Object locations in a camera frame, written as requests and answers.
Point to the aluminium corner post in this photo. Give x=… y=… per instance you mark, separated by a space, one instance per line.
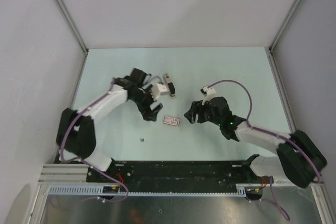
x=294 y=8
x=71 y=24

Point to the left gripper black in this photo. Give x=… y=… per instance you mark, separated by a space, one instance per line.
x=148 y=114

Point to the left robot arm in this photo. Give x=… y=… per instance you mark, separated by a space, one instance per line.
x=76 y=135

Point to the red white staple box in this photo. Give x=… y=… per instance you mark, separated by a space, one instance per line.
x=171 y=121

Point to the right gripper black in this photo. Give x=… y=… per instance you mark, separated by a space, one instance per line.
x=196 y=108

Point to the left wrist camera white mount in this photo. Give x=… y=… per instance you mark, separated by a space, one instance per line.
x=157 y=90

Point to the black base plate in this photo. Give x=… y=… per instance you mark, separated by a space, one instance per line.
x=183 y=186

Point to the right aluminium corner post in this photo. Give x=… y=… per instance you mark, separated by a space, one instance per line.
x=294 y=8

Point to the beige black stapler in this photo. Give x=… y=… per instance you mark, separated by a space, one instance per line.
x=170 y=86

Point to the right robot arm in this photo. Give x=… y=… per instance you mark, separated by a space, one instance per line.
x=301 y=161

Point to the aluminium frame rail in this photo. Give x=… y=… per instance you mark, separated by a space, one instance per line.
x=65 y=174

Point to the left aluminium corner post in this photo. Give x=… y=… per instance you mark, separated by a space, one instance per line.
x=71 y=24

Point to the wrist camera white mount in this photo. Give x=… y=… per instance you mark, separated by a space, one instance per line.
x=208 y=93
x=157 y=90

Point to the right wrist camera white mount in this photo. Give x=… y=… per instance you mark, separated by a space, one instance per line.
x=208 y=93

